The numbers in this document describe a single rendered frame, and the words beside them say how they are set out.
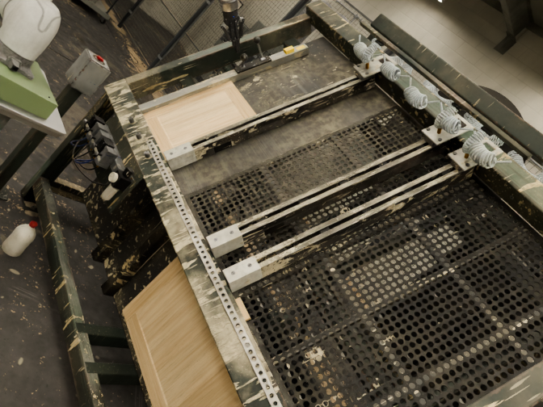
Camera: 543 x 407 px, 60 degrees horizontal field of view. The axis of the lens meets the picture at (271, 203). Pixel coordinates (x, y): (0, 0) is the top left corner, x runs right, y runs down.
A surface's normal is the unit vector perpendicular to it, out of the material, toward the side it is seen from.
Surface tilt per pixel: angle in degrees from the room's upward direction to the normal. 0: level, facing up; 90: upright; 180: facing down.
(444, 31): 90
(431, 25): 90
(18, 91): 90
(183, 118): 58
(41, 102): 90
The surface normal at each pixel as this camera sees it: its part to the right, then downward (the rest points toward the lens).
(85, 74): 0.44, 0.68
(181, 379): -0.55, -0.31
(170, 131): -0.10, -0.62
